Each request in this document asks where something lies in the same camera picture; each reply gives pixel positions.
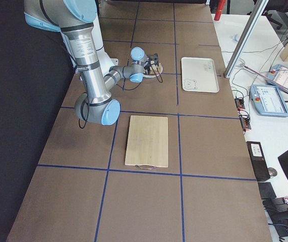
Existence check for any white round plate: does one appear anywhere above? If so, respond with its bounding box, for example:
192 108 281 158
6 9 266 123
144 65 163 78

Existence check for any near orange black connector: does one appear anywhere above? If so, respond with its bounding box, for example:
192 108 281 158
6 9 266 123
239 114 251 132

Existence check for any black flat device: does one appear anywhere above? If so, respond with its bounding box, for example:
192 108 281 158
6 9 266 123
258 182 276 199

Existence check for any red cylinder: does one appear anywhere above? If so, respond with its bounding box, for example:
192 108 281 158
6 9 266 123
214 0 226 21

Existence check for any silver metal rod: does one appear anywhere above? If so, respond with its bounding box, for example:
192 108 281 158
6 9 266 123
242 64 288 93

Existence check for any far teach pendant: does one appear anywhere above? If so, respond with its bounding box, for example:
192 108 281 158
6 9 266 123
267 64 288 89

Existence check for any black camera cable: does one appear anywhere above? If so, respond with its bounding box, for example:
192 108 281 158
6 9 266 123
77 62 163 129

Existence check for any wooden cutting board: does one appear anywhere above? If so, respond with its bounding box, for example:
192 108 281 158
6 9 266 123
125 115 168 169

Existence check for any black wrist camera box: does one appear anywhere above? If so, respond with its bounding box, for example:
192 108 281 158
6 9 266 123
149 53 159 66

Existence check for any aluminium frame post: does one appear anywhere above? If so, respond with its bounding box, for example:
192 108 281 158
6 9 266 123
224 0 269 78

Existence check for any cream bear tray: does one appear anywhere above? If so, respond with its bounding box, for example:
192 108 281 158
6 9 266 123
181 57 219 93

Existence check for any near teach pendant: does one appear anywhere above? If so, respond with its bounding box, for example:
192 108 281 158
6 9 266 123
250 85 288 117

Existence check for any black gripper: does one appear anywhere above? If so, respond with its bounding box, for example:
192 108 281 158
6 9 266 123
145 57 151 71

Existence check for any bread slice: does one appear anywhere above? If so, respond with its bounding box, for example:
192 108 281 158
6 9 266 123
151 64 163 75

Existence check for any far orange black connector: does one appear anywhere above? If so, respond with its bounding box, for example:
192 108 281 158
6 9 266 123
234 97 245 111

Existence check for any teach pendant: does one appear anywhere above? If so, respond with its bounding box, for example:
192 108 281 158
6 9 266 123
250 85 288 117
267 64 288 89

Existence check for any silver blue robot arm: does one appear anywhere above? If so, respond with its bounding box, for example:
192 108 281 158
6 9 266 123
24 1 148 126

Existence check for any black box with label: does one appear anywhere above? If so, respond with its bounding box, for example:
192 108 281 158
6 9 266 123
246 141 270 182

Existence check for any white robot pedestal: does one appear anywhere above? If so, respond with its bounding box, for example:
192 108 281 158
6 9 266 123
61 15 117 76

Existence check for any orange black connector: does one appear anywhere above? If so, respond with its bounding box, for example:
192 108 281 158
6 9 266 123
234 97 245 111
239 114 251 132

